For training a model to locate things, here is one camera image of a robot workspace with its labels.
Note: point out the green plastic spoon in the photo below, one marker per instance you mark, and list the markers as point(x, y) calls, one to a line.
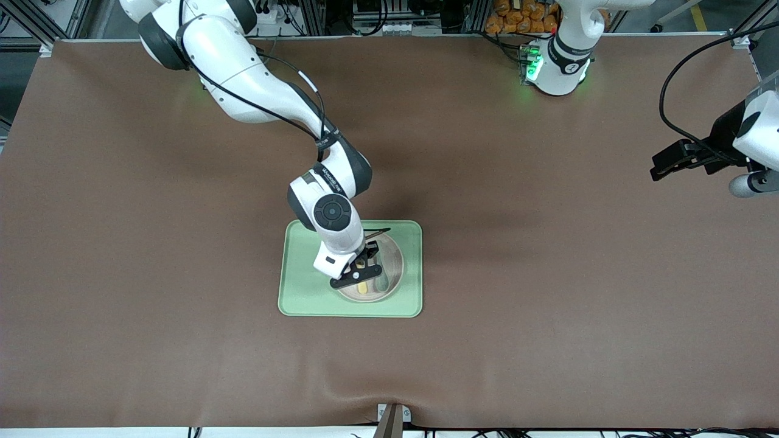
point(383, 283)

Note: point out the round beige plate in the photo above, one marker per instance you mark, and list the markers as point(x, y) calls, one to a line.
point(392, 261)

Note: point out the metal table clamp bracket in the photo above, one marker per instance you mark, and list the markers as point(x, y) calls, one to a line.
point(392, 420)

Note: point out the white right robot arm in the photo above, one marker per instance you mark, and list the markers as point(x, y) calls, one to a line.
point(243, 79)

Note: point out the orange packaged items pile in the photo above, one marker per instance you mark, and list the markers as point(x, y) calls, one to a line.
point(517, 18)

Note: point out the white connector block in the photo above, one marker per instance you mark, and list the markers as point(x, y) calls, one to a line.
point(386, 28)

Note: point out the aluminium frame post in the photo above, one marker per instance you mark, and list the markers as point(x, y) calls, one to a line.
point(751, 24)
point(36, 27)

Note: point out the yellow plastic fork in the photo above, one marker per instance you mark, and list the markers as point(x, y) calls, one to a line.
point(363, 288)

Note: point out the white power strip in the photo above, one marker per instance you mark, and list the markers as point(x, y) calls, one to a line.
point(274, 18)

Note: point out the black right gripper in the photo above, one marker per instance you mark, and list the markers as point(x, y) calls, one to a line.
point(370, 250)

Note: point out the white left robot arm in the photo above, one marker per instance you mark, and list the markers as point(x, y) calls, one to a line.
point(566, 61)

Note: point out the brown table cover mat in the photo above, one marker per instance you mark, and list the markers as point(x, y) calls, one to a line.
point(548, 340)

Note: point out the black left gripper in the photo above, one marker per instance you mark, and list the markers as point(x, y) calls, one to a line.
point(722, 136)

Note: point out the light green rectangular tray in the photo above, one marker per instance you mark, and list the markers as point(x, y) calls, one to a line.
point(304, 298)

